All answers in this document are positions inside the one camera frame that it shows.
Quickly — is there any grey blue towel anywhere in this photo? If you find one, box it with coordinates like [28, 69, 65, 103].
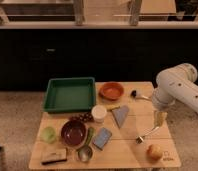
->
[112, 105, 129, 128]

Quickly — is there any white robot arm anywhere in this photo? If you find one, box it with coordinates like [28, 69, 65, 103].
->
[151, 63, 198, 115]

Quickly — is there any orange bowl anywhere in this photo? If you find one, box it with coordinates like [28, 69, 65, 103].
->
[99, 82, 124, 100]

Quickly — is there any purple bowl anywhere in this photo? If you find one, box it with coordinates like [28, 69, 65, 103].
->
[61, 120, 86, 146]

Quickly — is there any silver fork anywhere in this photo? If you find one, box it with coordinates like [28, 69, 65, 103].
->
[135, 126, 159, 144]

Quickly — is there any wooden folding table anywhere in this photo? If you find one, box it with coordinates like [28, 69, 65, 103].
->
[29, 82, 181, 171]

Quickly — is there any black dish brush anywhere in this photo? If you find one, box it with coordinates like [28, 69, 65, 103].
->
[130, 90, 151, 101]

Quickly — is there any orange fruit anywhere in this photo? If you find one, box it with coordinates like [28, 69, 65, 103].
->
[147, 144, 163, 160]

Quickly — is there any yellow small object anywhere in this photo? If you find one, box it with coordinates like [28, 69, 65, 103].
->
[106, 105, 120, 111]

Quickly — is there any white cup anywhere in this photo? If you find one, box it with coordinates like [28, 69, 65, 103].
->
[91, 105, 107, 123]

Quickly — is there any blue sponge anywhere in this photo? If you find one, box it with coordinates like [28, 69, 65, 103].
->
[93, 128, 112, 150]

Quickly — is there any bunch of dark grapes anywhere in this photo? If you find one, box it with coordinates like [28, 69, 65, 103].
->
[71, 113, 93, 123]

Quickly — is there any green plastic tray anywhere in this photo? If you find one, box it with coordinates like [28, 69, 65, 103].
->
[43, 77, 96, 113]

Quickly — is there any small green cup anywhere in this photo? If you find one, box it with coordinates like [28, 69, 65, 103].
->
[41, 127, 56, 143]

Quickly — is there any wooden block brush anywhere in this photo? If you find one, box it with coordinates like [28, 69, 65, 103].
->
[41, 148, 67, 165]

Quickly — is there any metal spoon green handle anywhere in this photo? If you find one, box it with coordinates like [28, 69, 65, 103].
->
[78, 127, 94, 162]

